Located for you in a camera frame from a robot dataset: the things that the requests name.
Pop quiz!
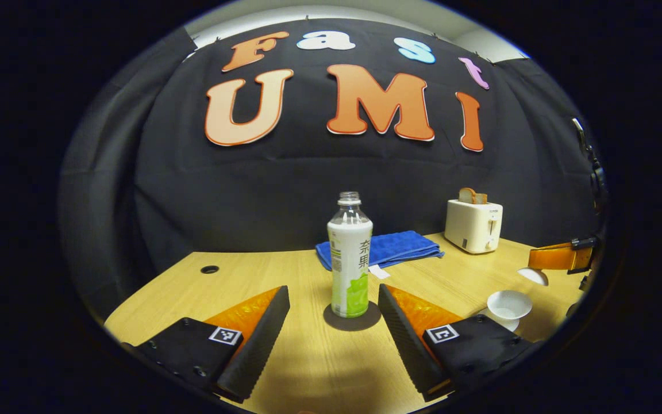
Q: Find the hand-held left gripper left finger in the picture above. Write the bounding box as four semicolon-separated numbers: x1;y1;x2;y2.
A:
121;286;290;403

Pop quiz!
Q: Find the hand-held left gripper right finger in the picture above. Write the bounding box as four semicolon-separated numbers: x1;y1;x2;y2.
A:
378;283;533;402

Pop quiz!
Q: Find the white teacup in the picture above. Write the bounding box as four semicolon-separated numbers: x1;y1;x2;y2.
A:
486;290;533;329

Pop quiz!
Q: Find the dark round coaster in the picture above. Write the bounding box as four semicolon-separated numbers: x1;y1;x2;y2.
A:
324;300;382;332

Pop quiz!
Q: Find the clear water bottle green label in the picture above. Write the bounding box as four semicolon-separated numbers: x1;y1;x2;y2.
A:
327;191;374;319

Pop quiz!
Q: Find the white saucer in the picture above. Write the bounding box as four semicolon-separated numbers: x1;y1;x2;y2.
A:
476;310;521;333

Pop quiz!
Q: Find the white toaster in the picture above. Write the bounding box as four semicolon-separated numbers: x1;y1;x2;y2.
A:
445;199;504;254

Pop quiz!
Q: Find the blue folded towel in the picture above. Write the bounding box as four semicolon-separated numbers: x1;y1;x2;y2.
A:
315;231;445;279

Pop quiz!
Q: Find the black backdrop cloth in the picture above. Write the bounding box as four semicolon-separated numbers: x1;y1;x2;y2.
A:
58;17;602;323

